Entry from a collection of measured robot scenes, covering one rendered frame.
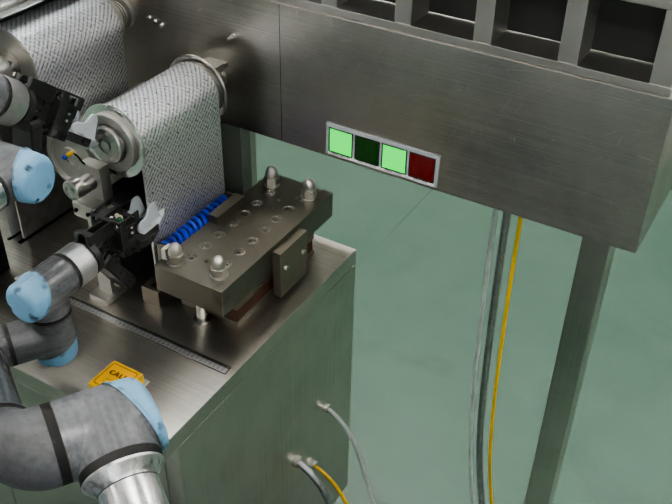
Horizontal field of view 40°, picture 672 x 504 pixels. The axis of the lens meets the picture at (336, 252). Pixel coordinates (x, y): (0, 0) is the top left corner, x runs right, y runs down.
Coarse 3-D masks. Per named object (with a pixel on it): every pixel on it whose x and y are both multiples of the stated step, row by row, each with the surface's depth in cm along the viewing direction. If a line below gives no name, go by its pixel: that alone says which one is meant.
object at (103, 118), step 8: (104, 120) 164; (112, 120) 163; (120, 128) 163; (128, 136) 163; (128, 144) 164; (128, 152) 166; (136, 152) 166; (128, 160) 167; (112, 168) 170; (120, 168) 169; (128, 168) 168
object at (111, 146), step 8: (96, 128) 165; (104, 128) 164; (112, 128) 164; (96, 136) 166; (104, 136) 165; (112, 136) 164; (120, 136) 165; (104, 144) 166; (112, 144) 165; (120, 144) 164; (96, 152) 169; (104, 152) 168; (112, 152) 166; (120, 152) 165; (104, 160) 169; (112, 160) 167; (120, 160) 166
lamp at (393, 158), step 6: (384, 150) 177; (390, 150) 176; (396, 150) 176; (402, 150) 175; (384, 156) 178; (390, 156) 177; (396, 156) 176; (402, 156) 176; (384, 162) 179; (390, 162) 178; (396, 162) 177; (402, 162) 176; (390, 168) 179; (396, 168) 178; (402, 168) 177
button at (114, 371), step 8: (112, 368) 166; (120, 368) 166; (128, 368) 166; (96, 376) 165; (104, 376) 165; (112, 376) 165; (120, 376) 165; (128, 376) 165; (136, 376) 165; (96, 384) 163
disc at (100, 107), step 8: (96, 104) 165; (104, 104) 164; (88, 112) 167; (96, 112) 166; (104, 112) 165; (112, 112) 164; (120, 112) 163; (120, 120) 164; (128, 120) 163; (128, 128) 164; (136, 128) 163; (136, 136) 164; (136, 144) 165; (144, 152) 165; (136, 160) 167; (144, 160) 166; (136, 168) 168; (128, 176) 170
